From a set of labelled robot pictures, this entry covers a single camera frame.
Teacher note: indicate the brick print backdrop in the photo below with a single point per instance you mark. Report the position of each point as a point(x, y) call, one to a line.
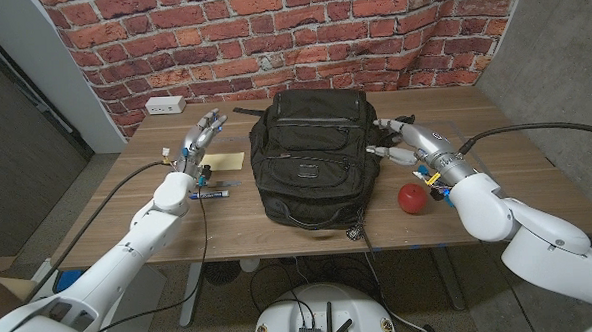
point(270, 37)

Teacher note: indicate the blue dry erase marker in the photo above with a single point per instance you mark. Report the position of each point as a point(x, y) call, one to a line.
point(209, 195)

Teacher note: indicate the black backpack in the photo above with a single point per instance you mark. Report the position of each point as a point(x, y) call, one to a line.
point(315, 150)

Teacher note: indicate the black round floor disc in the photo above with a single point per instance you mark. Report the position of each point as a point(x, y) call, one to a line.
point(221, 273)

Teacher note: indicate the red ball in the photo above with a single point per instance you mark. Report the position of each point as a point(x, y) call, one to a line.
point(411, 199)

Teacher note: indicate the grey table leg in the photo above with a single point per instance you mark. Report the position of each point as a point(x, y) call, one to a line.
point(451, 284)

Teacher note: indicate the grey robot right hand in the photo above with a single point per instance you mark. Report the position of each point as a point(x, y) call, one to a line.
point(415, 143)

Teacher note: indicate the yellow sticky note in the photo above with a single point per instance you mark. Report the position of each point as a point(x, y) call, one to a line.
point(225, 161)

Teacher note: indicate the blue floor mat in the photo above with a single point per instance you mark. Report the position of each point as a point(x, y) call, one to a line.
point(68, 280)

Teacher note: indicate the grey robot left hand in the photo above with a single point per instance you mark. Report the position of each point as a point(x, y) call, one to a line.
point(200, 140)

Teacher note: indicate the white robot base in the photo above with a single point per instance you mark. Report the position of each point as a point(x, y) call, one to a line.
point(342, 304)

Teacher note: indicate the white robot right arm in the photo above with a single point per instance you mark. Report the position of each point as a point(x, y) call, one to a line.
point(529, 226)

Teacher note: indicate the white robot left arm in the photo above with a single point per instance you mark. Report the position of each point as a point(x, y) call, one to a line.
point(105, 274)

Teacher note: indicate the white table leg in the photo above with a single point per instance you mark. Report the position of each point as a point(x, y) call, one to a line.
point(191, 290)

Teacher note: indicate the brown cardboard box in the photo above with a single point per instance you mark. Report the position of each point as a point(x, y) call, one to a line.
point(1, 299)

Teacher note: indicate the white power strip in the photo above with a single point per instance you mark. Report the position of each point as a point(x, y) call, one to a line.
point(165, 105)

